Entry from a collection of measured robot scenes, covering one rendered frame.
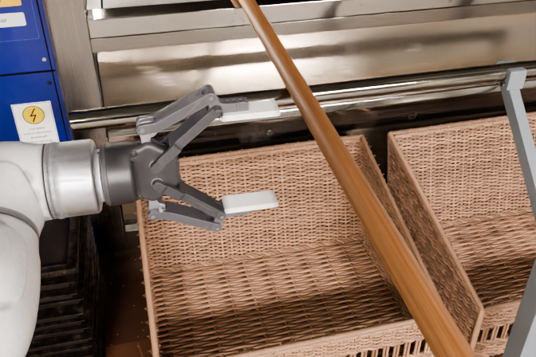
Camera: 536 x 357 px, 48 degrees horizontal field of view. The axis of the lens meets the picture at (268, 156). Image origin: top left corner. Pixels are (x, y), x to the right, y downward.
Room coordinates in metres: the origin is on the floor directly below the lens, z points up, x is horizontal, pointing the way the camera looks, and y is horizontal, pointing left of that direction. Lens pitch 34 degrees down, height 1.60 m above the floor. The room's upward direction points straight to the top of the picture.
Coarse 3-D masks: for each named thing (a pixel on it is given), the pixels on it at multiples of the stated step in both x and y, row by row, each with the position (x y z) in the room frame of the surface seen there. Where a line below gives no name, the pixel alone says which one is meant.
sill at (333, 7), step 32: (224, 0) 1.22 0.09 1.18; (256, 0) 1.22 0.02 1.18; (288, 0) 1.22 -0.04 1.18; (320, 0) 1.22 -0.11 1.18; (352, 0) 1.24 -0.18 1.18; (384, 0) 1.25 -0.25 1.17; (416, 0) 1.27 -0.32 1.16; (448, 0) 1.29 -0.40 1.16; (480, 0) 1.31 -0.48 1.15; (512, 0) 1.33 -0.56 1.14; (96, 32) 1.11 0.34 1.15; (128, 32) 1.13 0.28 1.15; (160, 32) 1.14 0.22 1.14
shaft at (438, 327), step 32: (256, 32) 1.01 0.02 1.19; (288, 64) 0.85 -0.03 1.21; (320, 128) 0.66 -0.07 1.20; (352, 160) 0.59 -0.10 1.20; (352, 192) 0.53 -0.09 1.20; (384, 224) 0.47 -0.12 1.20; (384, 256) 0.43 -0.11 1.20; (416, 288) 0.38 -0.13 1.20; (416, 320) 0.36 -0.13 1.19; (448, 320) 0.34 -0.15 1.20; (448, 352) 0.31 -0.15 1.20
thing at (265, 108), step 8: (256, 104) 0.62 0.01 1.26; (264, 104) 0.62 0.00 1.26; (272, 104) 0.62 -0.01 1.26; (232, 112) 0.60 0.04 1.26; (240, 112) 0.60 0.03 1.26; (248, 112) 0.60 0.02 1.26; (256, 112) 0.60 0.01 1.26; (264, 112) 0.61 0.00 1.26; (272, 112) 0.61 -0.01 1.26; (280, 112) 0.61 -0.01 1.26; (224, 120) 0.60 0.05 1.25; (232, 120) 0.60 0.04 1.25
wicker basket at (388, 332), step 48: (288, 144) 1.17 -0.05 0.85; (240, 192) 1.12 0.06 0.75; (288, 192) 1.14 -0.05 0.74; (336, 192) 1.16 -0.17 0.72; (384, 192) 1.06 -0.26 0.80; (144, 240) 0.90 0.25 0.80; (192, 240) 1.06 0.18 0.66; (240, 240) 1.08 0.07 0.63; (288, 240) 1.11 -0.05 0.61; (336, 240) 1.13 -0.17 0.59; (192, 288) 0.97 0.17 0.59; (240, 288) 0.97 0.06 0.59; (288, 288) 0.97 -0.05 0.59; (384, 288) 0.97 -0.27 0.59; (192, 336) 0.83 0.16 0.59; (240, 336) 0.83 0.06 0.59; (288, 336) 0.83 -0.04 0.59; (336, 336) 0.71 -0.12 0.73; (384, 336) 0.74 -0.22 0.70
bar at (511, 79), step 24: (432, 72) 0.89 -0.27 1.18; (456, 72) 0.89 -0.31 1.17; (480, 72) 0.90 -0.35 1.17; (504, 72) 0.90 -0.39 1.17; (528, 72) 0.91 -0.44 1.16; (240, 96) 0.81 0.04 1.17; (264, 96) 0.81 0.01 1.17; (288, 96) 0.82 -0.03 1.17; (336, 96) 0.83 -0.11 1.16; (360, 96) 0.85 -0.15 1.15; (504, 96) 0.91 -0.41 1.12; (72, 120) 0.74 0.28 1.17; (96, 120) 0.75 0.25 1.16; (120, 120) 0.76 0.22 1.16; (528, 144) 0.83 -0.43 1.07; (528, 168) 0.81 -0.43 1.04; (528, 192) 0.79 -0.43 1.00; (528, 288) 0.71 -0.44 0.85; (528, 312) 0.70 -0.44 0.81; (528, 336) 0.68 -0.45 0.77
